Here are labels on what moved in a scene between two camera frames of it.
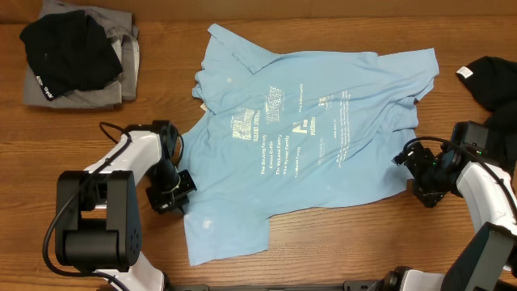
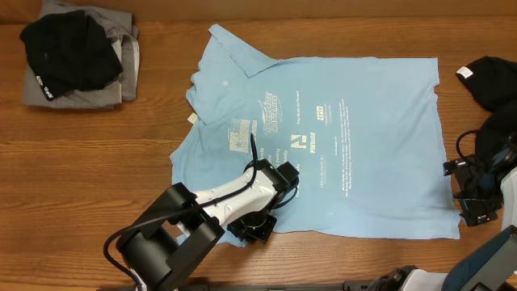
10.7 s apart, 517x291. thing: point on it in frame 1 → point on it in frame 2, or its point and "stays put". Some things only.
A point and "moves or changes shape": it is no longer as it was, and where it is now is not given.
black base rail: (350, 285) stays put
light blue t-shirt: (279, 133) moves or changes shape
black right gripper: (414, 159) → (463, 169)
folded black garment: (69, 51) stays put
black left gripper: (164, 204) → (264, 231)
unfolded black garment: (493, 81) stays put
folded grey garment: (124, 36) stays put
